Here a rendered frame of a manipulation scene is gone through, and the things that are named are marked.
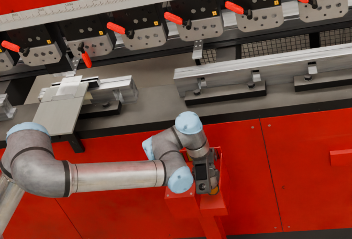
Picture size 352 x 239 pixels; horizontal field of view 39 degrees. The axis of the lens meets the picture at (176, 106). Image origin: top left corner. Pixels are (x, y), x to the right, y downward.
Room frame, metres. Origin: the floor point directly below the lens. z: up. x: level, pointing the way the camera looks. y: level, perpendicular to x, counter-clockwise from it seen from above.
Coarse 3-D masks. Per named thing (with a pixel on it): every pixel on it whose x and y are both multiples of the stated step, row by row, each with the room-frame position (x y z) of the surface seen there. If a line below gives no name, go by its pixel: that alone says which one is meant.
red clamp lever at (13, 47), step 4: (4, 44) 1.61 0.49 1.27; (8, 44) 1.61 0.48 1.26; (12, 44) 1.61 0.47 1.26; (8, 48) 1.60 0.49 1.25; (12, 48) 1.60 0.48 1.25; (16, 48) 1.60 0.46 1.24; (20, 48) 1.61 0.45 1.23; (28, 48) 1.61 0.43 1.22; (24, 52) 1.58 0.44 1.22; (28, 52) 1.59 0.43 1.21; (24, 56) 1.58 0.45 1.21
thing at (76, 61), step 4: (68, 48) 1.84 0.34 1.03; (68, 52) 1.83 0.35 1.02; (72, 56) 1.83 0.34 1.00; (72, 60) 1.78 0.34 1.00; (76, 60) 1.77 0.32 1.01; (80, 60) 1.77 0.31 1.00; (76, 64) 1.74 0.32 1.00; (76, 68) 1.72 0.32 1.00; (68, 76) 1.68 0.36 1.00; (72, 76) 1.67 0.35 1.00
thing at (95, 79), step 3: (84, 78) 1.64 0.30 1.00; (87, 78) 1.63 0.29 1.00; (90, 78) 1.62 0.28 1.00; (93, 78) 1.62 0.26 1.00; (96, 78) 1.61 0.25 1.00; (99, 78) 1.62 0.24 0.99; (81, 81) 1.63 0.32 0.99; (84, 81) 1.62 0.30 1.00; (87, 81) 1.61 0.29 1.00; (90, 81) 1.60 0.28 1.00; (93, 81) 1.60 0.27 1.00; (96, 81) 1.59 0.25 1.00; (99, 81) 1.61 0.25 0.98; (51, 84) 1.68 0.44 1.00; (54, 84) 1.67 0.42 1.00; (57, 84) 1.67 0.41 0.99; (90, 84) 1.60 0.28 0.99; (93, 84) 1.60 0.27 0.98; (96, 84) 1.59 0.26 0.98; (99, 84) 1.60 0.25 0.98; (90, 87) 1.60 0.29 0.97; (93, 87) 1.60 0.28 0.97
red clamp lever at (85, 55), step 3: (81, 42) 1.55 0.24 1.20; (81, 45) 1.53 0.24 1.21; (78, 48) 1.52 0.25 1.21; (81, 48) 1.51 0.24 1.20; (81, 51) 1.52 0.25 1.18; (84, 51) 1.53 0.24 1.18; (84, 54) 1.52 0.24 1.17; (87, 54) 1.53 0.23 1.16; (84, 57) 1.52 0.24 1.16; (87, 57) 1.52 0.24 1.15; (84, 60) 1.52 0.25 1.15; (87, 60) 1.52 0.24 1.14; (90, 60) 1.53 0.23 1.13; (87, 63) 1.52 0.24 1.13; (90, 63) 1.52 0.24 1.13; (87, 66) 1.52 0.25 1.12; (90, 66) 1.52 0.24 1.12
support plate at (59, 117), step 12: (84, 84) 1.60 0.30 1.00; (48, 96) 1.60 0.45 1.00; (84, 96) 1.53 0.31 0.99; (48, 108) 1.53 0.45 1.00; (60, 108) 1.50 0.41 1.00; (72, 108) 1.48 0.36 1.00; (36, 120) 1.48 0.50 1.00; (48, 120) 1.46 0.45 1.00; (60, 120) 1.43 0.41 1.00; (72, 120) 1.41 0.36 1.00; (48, 132) 1.39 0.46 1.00; (60, 132) 1.37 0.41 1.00; (72, 132) 1.36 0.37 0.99
